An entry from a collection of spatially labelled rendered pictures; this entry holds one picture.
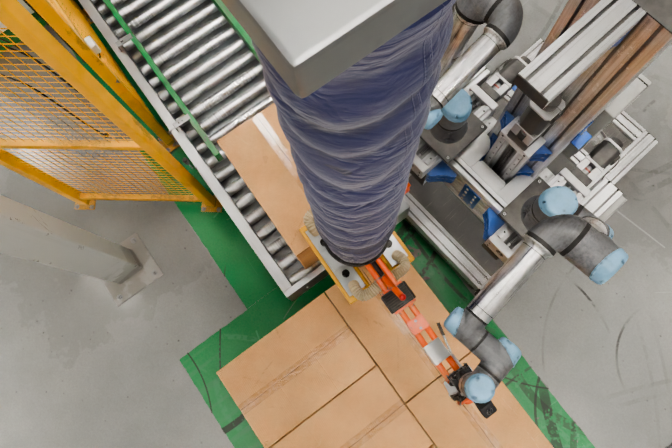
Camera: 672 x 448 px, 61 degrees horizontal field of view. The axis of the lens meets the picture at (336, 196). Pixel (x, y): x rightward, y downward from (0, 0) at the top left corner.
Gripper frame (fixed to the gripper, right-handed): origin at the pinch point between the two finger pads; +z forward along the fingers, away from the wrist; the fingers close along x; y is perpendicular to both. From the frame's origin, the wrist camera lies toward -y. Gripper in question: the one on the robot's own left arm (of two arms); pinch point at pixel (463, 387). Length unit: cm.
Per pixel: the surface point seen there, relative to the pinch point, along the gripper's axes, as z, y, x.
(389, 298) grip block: -1.6, 36.9, 3.9
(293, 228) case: 25, 82, 18
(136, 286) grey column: 119, 126, 107
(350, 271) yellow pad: 11, 53, 9
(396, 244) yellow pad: 11, 52, -10
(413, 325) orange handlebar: -1.3, 25.1, 2.3
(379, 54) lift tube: -151, 49, 5
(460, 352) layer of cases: 66, 3, -14
